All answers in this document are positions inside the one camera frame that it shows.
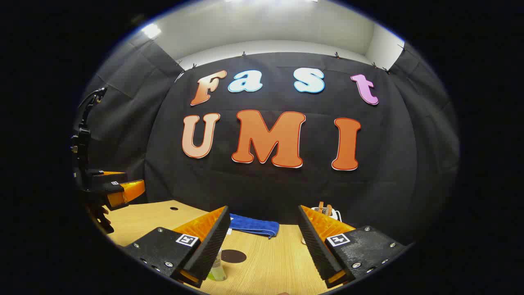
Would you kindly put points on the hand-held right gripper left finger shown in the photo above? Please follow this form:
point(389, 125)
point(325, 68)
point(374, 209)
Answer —
point(211, 246)

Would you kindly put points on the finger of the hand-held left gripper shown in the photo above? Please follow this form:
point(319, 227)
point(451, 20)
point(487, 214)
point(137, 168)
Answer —
point(108, 178)
point(127, 191)

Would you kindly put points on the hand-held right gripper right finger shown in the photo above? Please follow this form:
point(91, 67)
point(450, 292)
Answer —
point(315, 246)

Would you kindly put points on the clear water bottle green label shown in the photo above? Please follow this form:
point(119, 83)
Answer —
point(218, 270)

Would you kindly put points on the dark round coaster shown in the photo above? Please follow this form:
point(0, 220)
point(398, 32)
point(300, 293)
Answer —
point(235, 256)

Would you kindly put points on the white toaster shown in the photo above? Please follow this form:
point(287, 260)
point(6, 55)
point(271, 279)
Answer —
point(336, 214)

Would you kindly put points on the blue towel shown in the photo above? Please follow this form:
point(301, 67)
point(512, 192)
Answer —
point(254, 225)

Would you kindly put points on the black backdrop cloth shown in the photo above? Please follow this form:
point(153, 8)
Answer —
point(266, 188)

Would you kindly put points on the ceiling light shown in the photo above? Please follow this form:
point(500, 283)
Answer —
point(151, 30)

